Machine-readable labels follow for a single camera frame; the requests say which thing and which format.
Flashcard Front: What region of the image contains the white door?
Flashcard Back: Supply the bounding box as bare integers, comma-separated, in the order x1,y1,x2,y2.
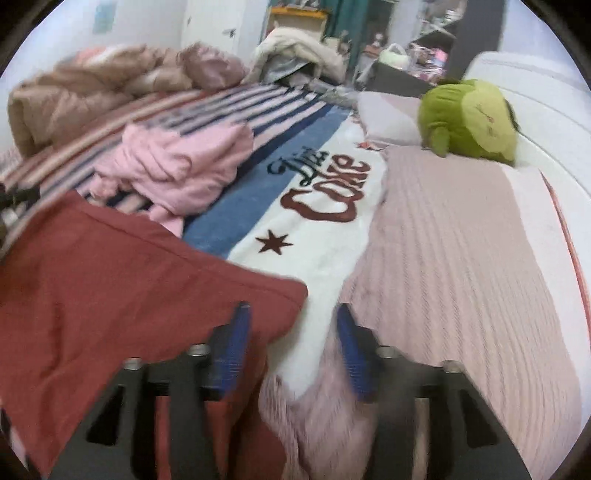
181,0,246,52

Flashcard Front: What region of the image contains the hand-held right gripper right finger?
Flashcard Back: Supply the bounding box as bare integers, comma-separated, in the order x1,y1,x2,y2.
336,303,532,480

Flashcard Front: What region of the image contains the pink puffy jacket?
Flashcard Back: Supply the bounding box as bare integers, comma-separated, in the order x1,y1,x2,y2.
178,41,249,92

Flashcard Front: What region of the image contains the pink pillow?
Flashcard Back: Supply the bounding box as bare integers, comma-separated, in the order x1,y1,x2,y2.
357,91,432,147

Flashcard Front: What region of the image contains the pink garment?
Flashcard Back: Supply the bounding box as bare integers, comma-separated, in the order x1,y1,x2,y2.
88,121,256,237

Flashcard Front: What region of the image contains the striped printed blanket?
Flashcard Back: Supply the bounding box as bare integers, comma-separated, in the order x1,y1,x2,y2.
0,82,389,402

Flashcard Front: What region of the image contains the teal curtain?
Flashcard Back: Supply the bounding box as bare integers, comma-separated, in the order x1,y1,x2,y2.
322,0,399,84

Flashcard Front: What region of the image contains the dark desk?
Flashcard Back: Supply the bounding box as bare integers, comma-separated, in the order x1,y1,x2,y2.
367,60,437,99

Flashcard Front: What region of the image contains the small blue wall poster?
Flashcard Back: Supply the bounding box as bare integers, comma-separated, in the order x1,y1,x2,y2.
91,0,117,35

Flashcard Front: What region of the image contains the white coat pile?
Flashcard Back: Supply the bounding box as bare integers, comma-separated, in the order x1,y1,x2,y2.
250,27,348,85

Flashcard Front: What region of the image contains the beige duvet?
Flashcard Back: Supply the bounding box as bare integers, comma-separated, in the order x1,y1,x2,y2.
8,44,197,157

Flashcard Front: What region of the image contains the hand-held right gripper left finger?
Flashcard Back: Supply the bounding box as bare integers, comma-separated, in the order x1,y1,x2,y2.
48,301,253,480

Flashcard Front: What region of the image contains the pink knitted blanket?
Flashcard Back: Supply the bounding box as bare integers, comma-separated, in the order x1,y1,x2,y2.
257,144,586,480

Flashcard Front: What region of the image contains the white and green bag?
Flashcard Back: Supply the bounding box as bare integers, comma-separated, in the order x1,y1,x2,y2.
378,43,411,66

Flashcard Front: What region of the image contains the white bed headboard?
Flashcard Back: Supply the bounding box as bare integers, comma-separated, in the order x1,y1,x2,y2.
463,51,591,199

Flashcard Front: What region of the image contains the yellow topped shelf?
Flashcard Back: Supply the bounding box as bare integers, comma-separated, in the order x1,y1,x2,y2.
268,4,329,35

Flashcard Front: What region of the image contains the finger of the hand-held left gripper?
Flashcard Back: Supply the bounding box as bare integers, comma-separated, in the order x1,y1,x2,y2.
0,184,41,209

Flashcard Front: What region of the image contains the dark bookshelf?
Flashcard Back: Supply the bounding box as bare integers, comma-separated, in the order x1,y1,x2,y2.
406,0,507,83

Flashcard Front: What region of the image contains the green plush toy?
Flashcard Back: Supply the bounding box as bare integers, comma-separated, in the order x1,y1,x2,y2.
417,78,519,168

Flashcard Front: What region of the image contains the red shirt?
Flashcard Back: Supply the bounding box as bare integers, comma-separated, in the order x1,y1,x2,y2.
0,189,309,478

